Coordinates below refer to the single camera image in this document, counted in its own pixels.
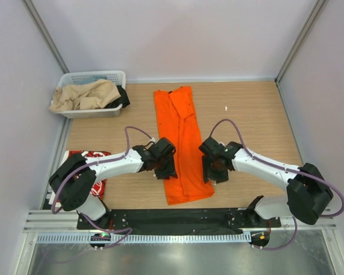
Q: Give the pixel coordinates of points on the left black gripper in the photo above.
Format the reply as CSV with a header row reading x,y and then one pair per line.
x,y
166,173

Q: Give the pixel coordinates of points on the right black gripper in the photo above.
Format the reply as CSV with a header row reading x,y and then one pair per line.
x,y
208,173

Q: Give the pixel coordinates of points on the orange t shirt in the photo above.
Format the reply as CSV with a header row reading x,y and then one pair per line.
x,y
176,121

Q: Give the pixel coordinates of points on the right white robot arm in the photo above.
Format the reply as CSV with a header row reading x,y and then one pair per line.
x,y
306,194

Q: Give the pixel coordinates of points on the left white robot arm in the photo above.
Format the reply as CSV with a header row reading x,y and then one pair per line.
x,y
73,180

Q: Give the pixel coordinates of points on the red coca cola t shirt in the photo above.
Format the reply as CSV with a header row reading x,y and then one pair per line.
x,y
98,189

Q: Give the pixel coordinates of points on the black t shirt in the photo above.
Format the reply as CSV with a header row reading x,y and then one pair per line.
x,y
123,100

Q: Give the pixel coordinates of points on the beige t shirt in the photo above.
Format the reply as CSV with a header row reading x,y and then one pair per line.
x,y
94,95

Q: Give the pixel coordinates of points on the light blue cloth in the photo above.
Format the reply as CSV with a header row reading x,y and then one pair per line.
x,y
90,79

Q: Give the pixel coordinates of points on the white plastic basket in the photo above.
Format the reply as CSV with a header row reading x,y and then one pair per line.
x,y
118,77

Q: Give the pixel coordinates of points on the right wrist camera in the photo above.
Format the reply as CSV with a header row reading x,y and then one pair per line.
x,y
211,148

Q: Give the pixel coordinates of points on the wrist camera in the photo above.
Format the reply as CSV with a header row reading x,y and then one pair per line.
x,y
161,149
211,148

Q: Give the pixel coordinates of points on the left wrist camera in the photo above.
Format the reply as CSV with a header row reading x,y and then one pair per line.
x,y
161,149

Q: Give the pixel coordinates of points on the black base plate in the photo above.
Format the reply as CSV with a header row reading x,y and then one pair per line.
x,y
218,221

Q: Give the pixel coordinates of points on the white slotted cable duct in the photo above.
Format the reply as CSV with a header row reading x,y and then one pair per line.
x,y
93,238

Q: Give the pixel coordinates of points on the aluminium frame rail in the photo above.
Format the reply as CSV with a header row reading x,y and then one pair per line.
x,y
44,221

